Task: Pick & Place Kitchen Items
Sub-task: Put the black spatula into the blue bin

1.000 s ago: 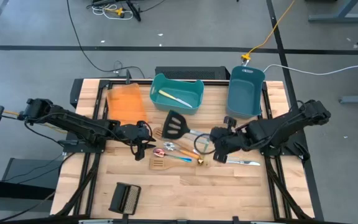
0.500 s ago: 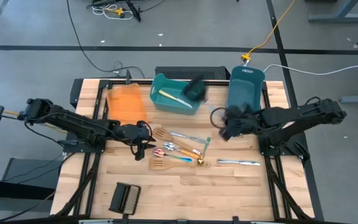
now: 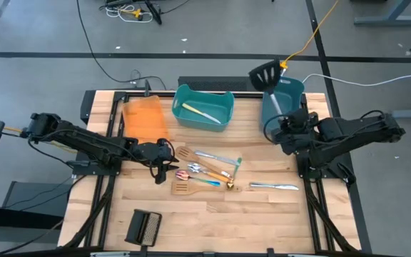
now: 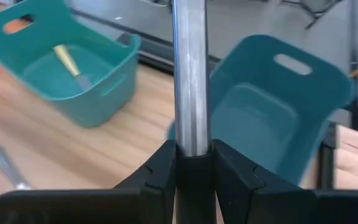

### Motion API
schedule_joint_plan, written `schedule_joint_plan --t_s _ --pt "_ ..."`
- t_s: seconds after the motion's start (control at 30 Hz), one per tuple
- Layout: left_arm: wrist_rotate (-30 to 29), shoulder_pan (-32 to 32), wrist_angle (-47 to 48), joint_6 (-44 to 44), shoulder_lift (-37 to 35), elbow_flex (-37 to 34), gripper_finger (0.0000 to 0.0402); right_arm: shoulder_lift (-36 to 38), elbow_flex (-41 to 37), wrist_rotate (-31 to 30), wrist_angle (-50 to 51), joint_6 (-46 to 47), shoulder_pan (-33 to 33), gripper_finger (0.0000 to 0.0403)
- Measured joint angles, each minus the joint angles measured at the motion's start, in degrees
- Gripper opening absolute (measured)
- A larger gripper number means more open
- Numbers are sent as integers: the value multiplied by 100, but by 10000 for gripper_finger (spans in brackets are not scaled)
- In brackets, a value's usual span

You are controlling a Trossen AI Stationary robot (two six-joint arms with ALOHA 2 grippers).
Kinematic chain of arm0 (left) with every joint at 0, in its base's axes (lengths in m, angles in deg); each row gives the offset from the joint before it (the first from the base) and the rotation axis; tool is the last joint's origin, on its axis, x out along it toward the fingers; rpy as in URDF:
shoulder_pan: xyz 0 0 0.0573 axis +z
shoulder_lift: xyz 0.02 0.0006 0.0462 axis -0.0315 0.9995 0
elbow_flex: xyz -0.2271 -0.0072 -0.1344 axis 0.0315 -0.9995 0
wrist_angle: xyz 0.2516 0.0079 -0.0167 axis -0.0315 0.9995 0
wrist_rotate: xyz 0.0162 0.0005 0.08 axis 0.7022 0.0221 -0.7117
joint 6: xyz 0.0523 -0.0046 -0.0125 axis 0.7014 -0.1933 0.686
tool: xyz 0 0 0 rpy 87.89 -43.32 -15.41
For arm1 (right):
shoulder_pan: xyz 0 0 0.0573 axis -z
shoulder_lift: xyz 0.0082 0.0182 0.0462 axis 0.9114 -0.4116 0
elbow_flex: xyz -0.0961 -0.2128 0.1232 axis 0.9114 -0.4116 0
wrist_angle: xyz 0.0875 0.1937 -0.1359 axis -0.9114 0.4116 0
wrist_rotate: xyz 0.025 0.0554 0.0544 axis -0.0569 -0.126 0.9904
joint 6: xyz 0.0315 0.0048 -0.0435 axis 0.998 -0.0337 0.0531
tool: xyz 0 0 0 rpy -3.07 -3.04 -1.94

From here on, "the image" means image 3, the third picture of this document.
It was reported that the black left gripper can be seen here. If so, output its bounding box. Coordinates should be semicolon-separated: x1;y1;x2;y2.
133;138;180;186

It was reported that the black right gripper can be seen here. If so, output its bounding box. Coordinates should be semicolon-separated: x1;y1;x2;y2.
270;108;320;156

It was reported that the wooden slotted spoon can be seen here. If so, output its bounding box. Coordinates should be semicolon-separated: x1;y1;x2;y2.
175;146;233;179

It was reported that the wooden slotted turner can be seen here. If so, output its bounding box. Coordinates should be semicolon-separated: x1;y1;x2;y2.
171;180;243;196

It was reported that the silver metal knife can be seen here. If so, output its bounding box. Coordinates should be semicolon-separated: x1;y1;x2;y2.
248;181;300;191
194;150;240;166

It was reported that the black slotted spatula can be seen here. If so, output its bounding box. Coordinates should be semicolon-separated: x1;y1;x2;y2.
248;59;289;117

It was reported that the yellow-handled knife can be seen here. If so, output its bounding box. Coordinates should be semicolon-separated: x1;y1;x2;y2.
181;103;222;125

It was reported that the green-handled utensil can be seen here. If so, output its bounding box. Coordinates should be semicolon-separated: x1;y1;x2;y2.
231;157;243;180

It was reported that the dark teal plastic bin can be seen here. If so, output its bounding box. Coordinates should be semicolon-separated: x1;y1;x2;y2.
261;76;305;133

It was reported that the orange translucent plastic bin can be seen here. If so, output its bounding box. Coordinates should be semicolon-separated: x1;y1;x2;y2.
121;95;170;144

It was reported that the light teal plastic bin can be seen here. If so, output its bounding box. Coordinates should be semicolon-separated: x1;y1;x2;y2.
171;84;235;133

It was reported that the black mesh holder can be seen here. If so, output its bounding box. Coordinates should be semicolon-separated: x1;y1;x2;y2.
124;208;163;248

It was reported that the black computer case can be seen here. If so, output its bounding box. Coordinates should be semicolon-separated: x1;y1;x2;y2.
178;75;260;93

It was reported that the black table frame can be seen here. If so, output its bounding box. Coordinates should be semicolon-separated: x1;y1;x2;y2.
57;89;373;257

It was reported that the yellow floor cable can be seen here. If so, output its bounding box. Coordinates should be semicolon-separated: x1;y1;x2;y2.
279;0;340;70

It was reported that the grey floor cable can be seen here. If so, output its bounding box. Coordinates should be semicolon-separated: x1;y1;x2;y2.
300;66;411;88

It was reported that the black floor cable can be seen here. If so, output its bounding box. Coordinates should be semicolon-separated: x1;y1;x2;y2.
76;0;168;91

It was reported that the grey desk frame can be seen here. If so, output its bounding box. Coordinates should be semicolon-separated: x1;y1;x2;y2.
353;0;411;27

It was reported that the white cable bundle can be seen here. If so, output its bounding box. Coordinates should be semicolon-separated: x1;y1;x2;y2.
104;4;154;24

